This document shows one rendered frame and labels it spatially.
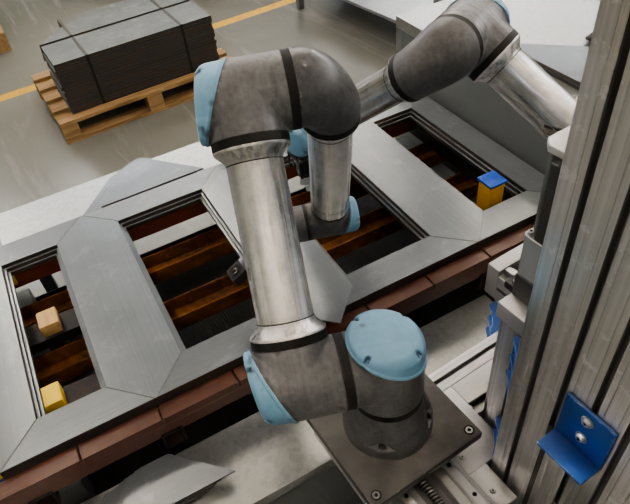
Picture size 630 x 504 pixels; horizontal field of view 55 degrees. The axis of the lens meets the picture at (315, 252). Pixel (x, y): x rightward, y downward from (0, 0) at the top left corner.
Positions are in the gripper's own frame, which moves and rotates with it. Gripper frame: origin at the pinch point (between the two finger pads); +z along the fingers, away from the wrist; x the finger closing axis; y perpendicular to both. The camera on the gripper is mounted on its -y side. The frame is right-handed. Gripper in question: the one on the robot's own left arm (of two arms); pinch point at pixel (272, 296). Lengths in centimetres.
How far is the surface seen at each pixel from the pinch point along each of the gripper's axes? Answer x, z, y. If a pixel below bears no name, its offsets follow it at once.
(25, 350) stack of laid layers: 20, 3, -58
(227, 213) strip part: 37.4, 0.6, 3.2
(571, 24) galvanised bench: 37, -20, 131
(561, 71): 13, -22, 102
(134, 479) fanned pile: -19, 14, -46
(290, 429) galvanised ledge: -24.7, 17.7, -9.9
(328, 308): -10.4, 0.6, 10.0
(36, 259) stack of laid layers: 52, 3, -50
